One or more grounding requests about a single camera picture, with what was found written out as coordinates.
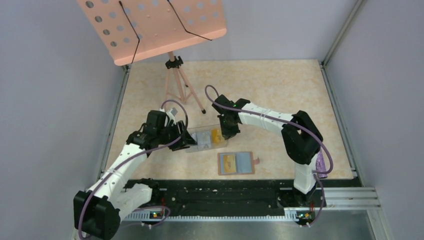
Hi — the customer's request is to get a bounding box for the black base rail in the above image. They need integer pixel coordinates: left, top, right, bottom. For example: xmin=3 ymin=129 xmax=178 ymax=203
xmin=125 ymin=178 xmax=327 ymax=218

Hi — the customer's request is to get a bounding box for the purple glitter microphone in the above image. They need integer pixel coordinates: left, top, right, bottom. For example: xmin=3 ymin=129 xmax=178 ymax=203
xmin=315 ymin=149 xmax=328 ymax=179

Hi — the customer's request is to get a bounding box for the yellow credit card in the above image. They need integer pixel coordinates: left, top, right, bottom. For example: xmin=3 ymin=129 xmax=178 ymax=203
xmin=211 ymin=128 xmax=225 ymax=144
xmin=222 ymin=154 xmax=237 ymax=174

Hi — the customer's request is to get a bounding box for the pink music stand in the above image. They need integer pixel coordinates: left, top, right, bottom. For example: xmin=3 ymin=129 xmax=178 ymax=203
xmin=76 ymin=0 xmax=228 ymax=115

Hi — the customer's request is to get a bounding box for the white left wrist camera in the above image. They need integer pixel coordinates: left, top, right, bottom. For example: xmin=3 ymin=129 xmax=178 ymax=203
xmin=165 ymin=107 xmax=178 ymax=123

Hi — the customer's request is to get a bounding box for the silver credit cards stack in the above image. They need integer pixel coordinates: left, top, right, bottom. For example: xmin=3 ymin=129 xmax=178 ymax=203
xmin=191 ymin=131 xmax=212 ymax=151

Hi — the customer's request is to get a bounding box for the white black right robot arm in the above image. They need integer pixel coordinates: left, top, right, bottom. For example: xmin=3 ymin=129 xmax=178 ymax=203
xmin=212 ymin=94 xmax=324 ymax=206

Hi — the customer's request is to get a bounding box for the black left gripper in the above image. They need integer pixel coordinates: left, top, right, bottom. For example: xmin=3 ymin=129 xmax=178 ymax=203
xmin=157 ymin=120 xmax=197 ymax=151

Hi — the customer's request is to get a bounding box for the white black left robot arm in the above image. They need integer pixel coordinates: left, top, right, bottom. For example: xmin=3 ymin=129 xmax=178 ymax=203
xmin=73 ymin=109 xmax=193 ymax=240

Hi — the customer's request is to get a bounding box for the clear plastic card box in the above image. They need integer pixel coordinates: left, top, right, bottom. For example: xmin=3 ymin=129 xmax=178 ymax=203
xmin=185 ymin=124 xmax=228 ymax=153

